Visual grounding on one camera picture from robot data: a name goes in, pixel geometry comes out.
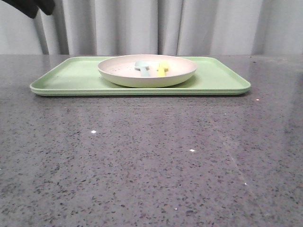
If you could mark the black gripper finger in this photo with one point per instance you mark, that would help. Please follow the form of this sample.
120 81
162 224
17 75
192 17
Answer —
27 7
47 6

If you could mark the cream round plate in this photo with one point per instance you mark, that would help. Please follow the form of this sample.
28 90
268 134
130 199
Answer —
120 70

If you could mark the yellow plastic fork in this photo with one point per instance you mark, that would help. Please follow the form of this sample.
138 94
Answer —
162 68

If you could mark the grey pleated curtain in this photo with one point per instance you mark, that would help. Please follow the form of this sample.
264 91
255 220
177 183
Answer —
169 27

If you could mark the light green plastic tray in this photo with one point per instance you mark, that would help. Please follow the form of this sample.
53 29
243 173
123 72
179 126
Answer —
79 76

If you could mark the light blue plastic spoon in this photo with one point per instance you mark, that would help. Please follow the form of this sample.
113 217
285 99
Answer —
143 67

